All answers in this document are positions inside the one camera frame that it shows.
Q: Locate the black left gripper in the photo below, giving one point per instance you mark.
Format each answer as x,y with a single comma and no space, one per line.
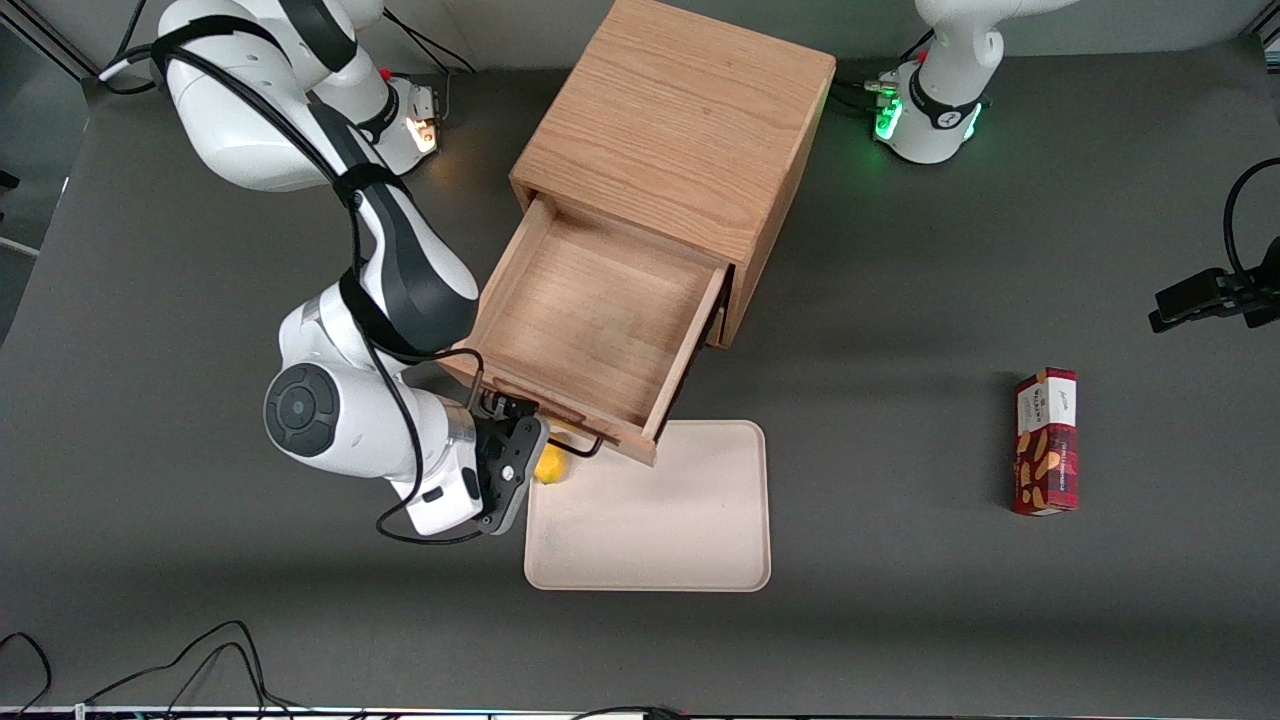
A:
1222,293

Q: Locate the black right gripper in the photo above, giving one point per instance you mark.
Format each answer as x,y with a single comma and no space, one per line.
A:
497,411

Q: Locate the wooden drawer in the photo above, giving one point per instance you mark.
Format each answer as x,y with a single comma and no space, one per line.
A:
590,320
717,330

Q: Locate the wooden drawer cabinet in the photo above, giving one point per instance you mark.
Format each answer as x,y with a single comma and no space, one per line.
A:
680,110

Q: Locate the yellow lemon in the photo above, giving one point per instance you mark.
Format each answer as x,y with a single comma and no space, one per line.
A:
553,465

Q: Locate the beige plastic tray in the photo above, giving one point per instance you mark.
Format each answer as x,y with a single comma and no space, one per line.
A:
660,510

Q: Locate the red cracker box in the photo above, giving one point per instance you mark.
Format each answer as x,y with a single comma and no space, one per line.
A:
1045,450

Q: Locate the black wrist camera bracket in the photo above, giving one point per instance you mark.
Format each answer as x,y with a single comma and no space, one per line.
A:
512,475

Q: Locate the aluminium frame rail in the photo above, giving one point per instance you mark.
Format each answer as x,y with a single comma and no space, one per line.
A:
50,45
1268,38

